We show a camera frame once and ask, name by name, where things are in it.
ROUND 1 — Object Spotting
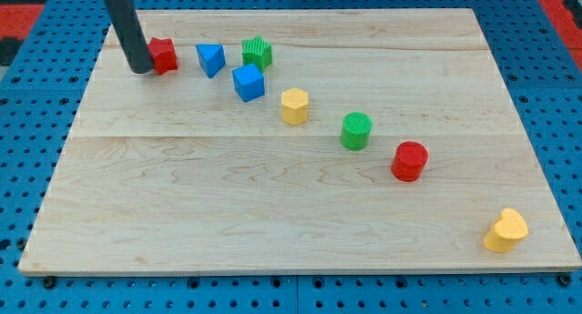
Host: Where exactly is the green cylinder block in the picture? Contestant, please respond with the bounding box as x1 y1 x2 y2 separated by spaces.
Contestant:
340 112 373 151

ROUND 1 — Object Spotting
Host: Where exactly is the blue cube block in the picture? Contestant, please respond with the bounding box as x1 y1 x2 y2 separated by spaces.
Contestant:
232 64 265 103

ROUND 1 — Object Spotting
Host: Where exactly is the green star block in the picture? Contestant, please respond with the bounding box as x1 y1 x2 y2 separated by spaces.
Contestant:
241 35 273 72

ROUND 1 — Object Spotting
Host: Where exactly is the red cylinder block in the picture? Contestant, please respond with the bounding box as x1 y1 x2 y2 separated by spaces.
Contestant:
391 141 429 182

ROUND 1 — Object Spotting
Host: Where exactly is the light wooden board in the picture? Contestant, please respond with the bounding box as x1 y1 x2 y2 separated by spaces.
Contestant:
18 8 581 277

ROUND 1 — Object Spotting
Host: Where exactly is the blue triangle block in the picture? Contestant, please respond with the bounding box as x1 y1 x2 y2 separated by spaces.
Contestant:
196 44 226 78

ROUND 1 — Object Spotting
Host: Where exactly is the red star block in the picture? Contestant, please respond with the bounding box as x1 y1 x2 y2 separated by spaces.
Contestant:
148 37 178 75

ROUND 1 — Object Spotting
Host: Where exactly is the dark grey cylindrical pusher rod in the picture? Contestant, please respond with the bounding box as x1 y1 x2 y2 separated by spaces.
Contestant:
103 0 154 74

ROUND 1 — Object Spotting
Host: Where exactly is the yellow heart block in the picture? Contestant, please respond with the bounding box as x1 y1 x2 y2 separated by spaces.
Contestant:
483 208 529 253

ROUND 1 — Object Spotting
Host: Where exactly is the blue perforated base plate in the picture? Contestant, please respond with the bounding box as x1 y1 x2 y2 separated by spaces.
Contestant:
1 0 581 313

